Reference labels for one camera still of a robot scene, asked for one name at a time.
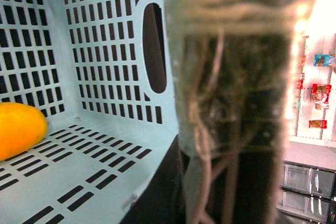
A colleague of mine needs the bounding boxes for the yellow mango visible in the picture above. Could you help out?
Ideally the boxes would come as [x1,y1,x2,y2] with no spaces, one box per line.
[1,102,48,161]

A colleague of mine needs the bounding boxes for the light blue plastic basket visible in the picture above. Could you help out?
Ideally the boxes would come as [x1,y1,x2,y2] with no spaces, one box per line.
[1,0,178,223]

